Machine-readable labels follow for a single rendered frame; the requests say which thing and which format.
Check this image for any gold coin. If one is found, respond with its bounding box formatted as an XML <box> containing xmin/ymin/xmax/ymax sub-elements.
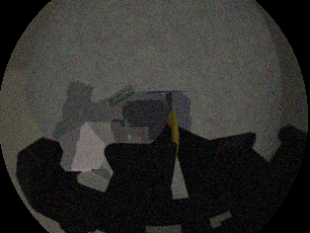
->
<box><xmin>167</xmin><ymin>112</ymin><xmax>180</xmax><ymax>153</ymax></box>

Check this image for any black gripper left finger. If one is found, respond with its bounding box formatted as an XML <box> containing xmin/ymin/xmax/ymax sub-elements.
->
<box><xmin>104</xmin><ymin>125</ymin><xmax>178</xmax><ymax>191</ymax></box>

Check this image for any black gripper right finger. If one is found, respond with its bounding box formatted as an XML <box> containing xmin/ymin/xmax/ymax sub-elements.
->
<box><xmin>176</xmin><ymin>126</ymin><xmax>256</xmax><ymax>197</ymax></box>

